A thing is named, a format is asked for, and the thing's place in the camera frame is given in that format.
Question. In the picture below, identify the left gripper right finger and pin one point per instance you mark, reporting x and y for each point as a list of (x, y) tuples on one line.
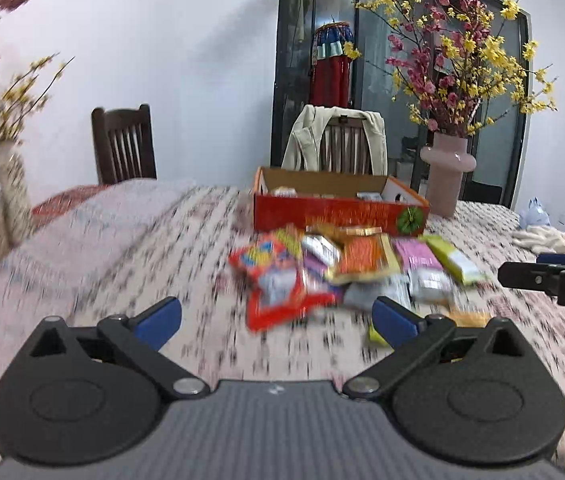
[(469, 396)]

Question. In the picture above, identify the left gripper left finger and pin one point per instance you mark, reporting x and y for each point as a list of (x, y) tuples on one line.
[(73, 396)]

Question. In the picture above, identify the red colourful snack bag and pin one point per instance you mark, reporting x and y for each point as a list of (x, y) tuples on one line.
[(282, 289)]

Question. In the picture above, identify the white cloth gloves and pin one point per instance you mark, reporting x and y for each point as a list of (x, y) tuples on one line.
[(540, 240)]

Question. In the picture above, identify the blue white plastic bag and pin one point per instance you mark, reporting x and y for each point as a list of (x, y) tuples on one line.
[(533, 214)]

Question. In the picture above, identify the green white snack packet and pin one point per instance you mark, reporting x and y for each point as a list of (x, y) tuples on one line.
[(464, 271)]

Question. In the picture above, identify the pink snack packet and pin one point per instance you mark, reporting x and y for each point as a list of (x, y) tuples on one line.
[(429, 283)]

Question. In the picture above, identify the pink glass vase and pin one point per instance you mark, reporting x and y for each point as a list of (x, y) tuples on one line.
[(448, 160)]

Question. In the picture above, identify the patterned tablecloth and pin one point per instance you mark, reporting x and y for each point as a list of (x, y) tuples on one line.
[(138, 242)]

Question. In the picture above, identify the silver snack packet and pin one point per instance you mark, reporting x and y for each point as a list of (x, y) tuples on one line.
[(361, 295)]

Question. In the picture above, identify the orange snack packet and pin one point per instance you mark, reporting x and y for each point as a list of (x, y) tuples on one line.
[(365, 259)]

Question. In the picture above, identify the speckled ceramic vase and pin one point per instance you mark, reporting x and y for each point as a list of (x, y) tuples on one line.
[(17, 206)]

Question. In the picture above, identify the wooden chair with jacket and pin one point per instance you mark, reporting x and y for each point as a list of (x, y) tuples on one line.
[(344, 147)]

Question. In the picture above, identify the yellow and pink flower branches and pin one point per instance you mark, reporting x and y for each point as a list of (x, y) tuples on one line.
[(450, 58)]

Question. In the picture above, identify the dark wooden chair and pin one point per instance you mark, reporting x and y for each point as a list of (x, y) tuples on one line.
[(123, 144)]

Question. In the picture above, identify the beige jacket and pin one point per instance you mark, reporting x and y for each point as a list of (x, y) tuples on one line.
[(302, 151)]

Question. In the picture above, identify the red cardboard snack box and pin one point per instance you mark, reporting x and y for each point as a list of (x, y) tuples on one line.
[(307, 198)]

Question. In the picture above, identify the red hanging garment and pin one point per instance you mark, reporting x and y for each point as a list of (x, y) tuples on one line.
[(330, 66)]

